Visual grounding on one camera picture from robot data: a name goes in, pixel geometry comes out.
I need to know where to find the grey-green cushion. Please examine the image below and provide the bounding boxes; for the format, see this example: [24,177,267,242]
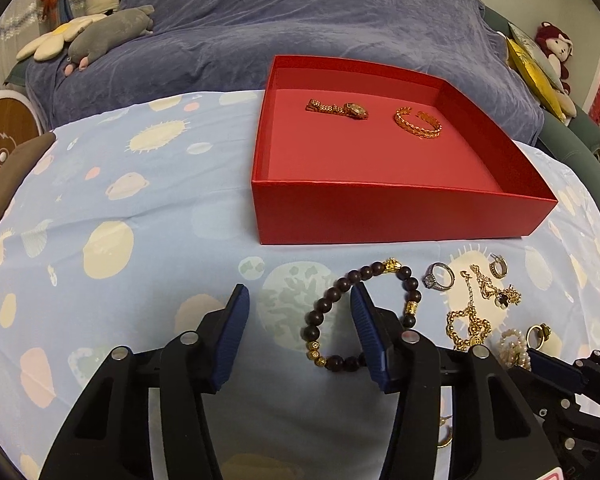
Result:
[508,23,565,91]

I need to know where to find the gold black flower pendant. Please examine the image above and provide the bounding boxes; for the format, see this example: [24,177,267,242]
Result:
[493,285,521,310]

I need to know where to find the white pearl bracelet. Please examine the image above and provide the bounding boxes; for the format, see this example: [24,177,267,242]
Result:
[496,327,532,372]

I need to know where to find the gold chain necklace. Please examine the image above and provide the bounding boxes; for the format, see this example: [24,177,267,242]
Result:
[445,263,499,352]

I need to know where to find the blue-grey sofa cover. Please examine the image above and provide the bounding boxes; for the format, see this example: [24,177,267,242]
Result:
[26,0,544,144]

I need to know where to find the gold chunky ring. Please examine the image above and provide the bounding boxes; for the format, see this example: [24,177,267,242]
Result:
[524,322,553,350]

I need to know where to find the black bead bracelet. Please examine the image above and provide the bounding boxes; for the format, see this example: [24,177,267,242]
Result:
[303,257,425,373]

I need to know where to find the green sofa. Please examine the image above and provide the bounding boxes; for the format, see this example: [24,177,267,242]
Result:
[482,4,600,241]

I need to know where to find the red monkey plush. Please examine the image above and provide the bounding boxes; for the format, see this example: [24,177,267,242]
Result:
[535,22,573,94]

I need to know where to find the silver hoop earring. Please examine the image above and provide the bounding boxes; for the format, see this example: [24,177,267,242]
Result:
[489,254,508,280]

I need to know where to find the silver stone ring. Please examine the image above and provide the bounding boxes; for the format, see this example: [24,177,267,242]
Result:
[424,261,456,292]

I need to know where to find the round wooden white device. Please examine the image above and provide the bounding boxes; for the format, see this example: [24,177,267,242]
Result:
[0,90,43,169]

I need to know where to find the small gold hoop earring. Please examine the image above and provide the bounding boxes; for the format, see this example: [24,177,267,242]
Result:
[437,415,453,448]

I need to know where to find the blue planet print tablecloth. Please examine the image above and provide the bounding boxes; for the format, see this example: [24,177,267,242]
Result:
[0,92,600,479]

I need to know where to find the brown leather case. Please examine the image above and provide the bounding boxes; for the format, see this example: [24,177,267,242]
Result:
[0,131,56,221]

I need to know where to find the gold chain bangle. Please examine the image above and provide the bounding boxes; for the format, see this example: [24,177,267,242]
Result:
[393,106,442,140]

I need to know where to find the white curtain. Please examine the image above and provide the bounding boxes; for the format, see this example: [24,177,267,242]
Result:
[0,0,45,89]

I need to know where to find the grey plush toy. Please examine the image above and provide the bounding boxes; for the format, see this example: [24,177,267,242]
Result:
[64,4,155,76]

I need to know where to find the red cardboard tray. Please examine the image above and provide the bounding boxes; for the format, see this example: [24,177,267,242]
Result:
[251,55,557,245]

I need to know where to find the white flower plush cushion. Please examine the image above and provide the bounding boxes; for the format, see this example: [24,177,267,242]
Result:
[16,13,106,62]

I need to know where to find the gold cushion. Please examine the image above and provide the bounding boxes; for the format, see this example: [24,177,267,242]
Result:
[506,38,567,122]

